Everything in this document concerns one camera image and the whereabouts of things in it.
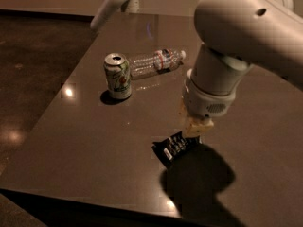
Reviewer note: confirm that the black rxbar chocolate wrapper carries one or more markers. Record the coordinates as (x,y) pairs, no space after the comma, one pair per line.
(174,147)

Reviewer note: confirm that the white green 7up can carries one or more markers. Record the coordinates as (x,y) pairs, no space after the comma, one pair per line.
(118,77)

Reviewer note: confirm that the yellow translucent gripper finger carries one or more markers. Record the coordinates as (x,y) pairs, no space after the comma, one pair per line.
(195,127)
(182,112)

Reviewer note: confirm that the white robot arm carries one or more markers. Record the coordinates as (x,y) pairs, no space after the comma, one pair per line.
(237,35)

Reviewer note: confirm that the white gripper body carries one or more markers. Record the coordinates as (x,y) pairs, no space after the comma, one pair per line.
(204,102)

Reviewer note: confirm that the clear plastic water bottle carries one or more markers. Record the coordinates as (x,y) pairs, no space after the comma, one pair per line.
(158,62)

